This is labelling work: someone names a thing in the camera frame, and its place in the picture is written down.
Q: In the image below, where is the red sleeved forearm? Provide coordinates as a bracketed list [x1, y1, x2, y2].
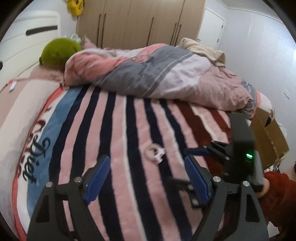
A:
[259, 171, 295, 228]

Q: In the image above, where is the person's right hand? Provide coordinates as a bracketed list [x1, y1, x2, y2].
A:
[255, 178, 270, 198]

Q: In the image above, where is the brown cardboard box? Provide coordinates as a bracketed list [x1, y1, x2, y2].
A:
[250, 108, 289, 170]

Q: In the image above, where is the white tape dispenser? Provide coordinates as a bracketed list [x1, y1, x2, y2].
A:
[144, 143, 166, 164]

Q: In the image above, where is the pink grey striped duvet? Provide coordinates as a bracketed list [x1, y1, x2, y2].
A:
[64, 44, 275, 119]

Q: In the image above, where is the striped pink bed blanket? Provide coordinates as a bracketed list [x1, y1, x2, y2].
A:
[1, 78, 230, 240]

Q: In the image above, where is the beige fleece blanket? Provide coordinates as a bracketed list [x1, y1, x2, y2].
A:
[177, 38, 226, 67]

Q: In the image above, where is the white door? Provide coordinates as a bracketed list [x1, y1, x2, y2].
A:
[197, 8, 226, 50]

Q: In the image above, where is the white paper tag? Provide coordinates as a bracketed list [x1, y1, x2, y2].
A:
[8, 80, 18, 92]

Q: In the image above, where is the beige wooden wardrobe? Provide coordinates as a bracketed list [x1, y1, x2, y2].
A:
[76, 0, 206, 49]

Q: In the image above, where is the green round pillow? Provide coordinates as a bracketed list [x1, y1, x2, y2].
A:
[39, 38, 83, 69]

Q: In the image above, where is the white headboard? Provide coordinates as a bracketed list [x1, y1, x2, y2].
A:
[1, 10, 61, 87]

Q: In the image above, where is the yellow hanging toy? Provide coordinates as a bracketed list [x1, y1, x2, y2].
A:
[67, 0, 84, 16]

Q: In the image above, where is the white wall switch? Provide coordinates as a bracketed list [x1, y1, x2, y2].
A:
[282, 88, 290, 99]

